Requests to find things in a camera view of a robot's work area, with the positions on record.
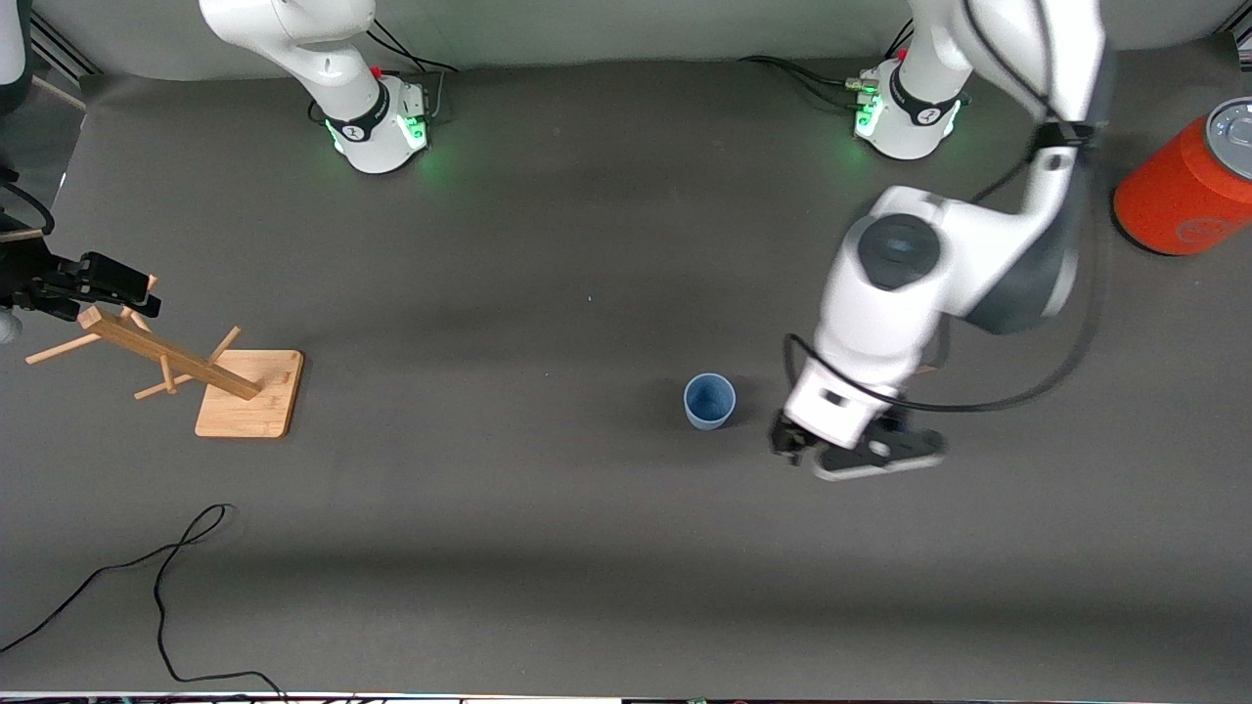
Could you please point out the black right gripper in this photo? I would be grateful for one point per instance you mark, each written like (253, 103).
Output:
(29, 277)

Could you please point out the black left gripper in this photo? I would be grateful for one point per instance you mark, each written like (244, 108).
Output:
(788, 437)

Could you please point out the light blue cup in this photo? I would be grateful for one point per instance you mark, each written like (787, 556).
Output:
(709, 401)

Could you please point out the wooden mug tree rack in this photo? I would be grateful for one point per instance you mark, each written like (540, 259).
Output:
(245, 391)

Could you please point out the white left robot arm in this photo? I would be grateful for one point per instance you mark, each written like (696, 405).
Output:
(910, 284)

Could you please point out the orange can with grey lid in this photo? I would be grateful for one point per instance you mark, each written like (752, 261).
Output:
(1184, 191)

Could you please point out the beige wooden slat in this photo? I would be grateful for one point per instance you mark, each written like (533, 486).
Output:
(59, 93)

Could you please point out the aluminium frame rail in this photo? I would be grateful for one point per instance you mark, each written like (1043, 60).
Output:
(1237, 24)
(59, 49)

